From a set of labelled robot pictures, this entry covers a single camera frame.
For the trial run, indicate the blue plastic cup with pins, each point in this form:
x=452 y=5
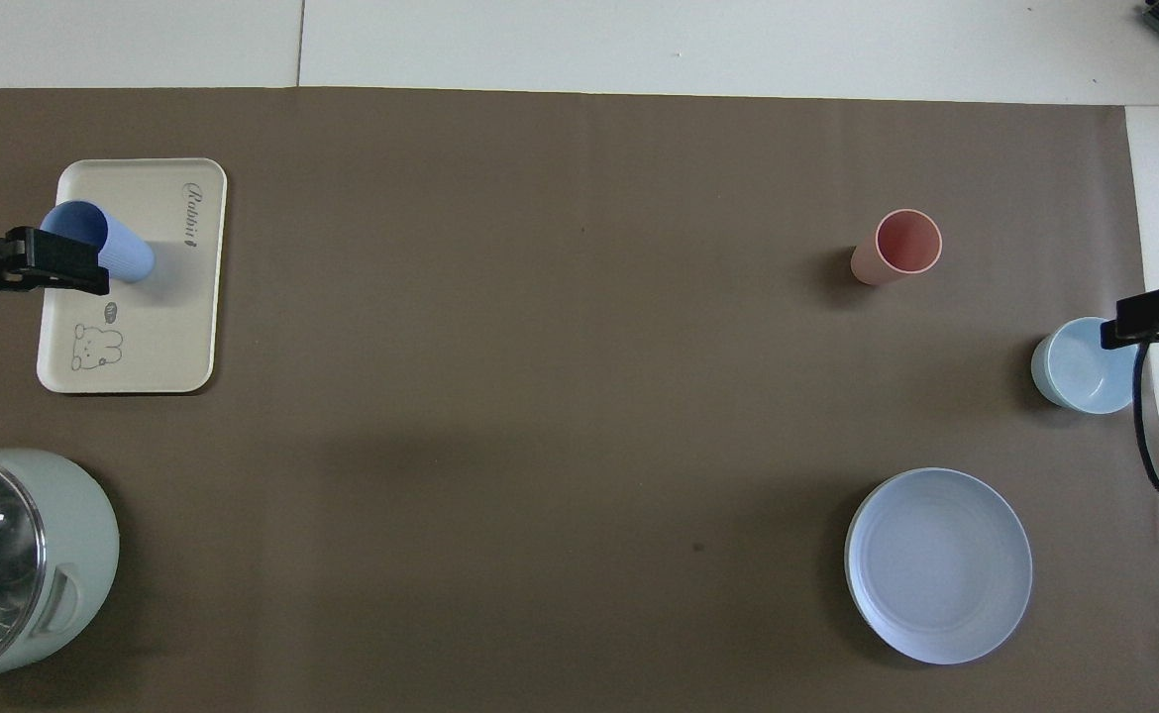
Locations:
x=119 y=248

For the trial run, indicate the pink plastic cup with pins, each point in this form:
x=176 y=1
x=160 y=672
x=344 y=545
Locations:
x=901 y=248

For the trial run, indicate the cream rabbit print tray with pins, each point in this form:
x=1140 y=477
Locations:
x=154 y=337

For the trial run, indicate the light blue bowl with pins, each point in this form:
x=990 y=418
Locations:
x=1080 y=376

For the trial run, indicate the pale green cooking pot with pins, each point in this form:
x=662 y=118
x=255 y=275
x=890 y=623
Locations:
x=35 y=564

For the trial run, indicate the blue round plate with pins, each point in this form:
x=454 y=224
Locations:
x=938 y=564

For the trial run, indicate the brown paper table mat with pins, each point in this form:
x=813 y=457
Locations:
x=540 y=396

